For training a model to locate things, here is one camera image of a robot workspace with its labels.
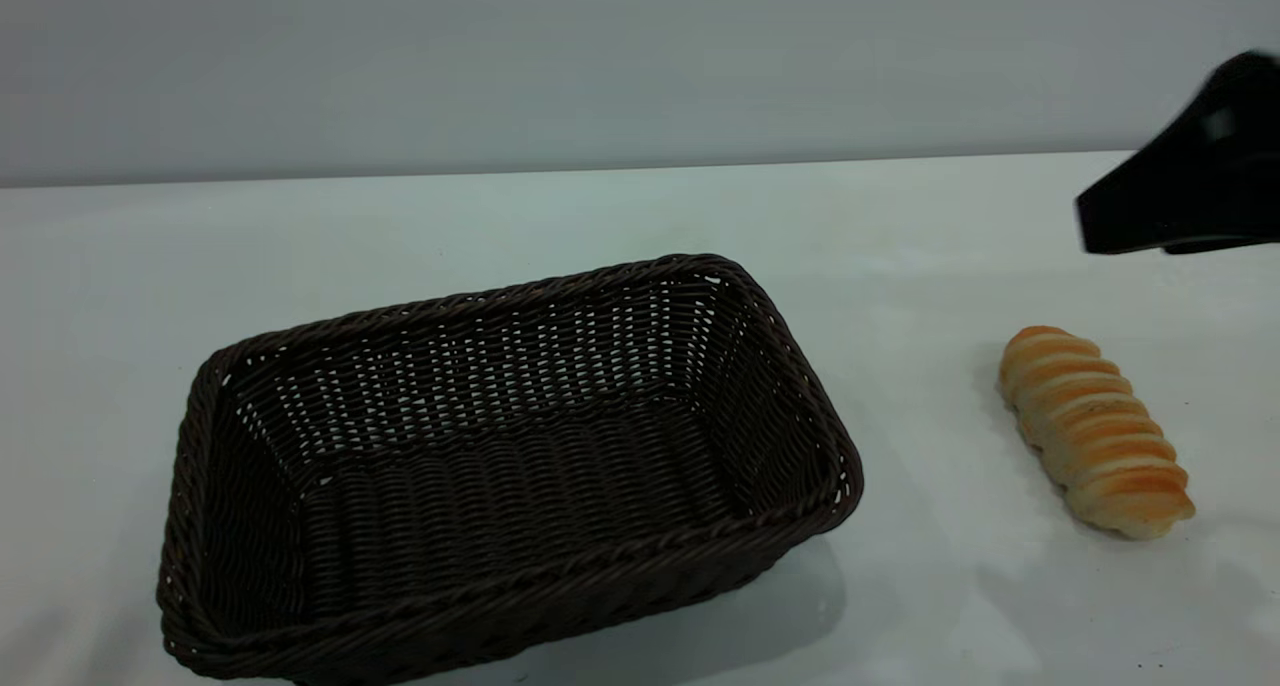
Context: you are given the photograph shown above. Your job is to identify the golden ridged bread roll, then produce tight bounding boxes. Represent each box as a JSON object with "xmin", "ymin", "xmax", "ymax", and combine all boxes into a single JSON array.
[{"xmin": 998, "ymin": 326, "xmax": 1197, "ymax": 542}]

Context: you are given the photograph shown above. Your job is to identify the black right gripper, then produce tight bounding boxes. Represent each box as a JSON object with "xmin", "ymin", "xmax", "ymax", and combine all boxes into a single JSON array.
[{"xmin": 1077, "ymin": 51, "xmax": 1280, "ymax": 257}]

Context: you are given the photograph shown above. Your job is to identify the dark brown wicker basket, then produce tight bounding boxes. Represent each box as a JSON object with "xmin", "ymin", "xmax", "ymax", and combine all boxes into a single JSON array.
[{"xmin": 157, "ymin": 254, "xmax": 864, "ymax": 685}]

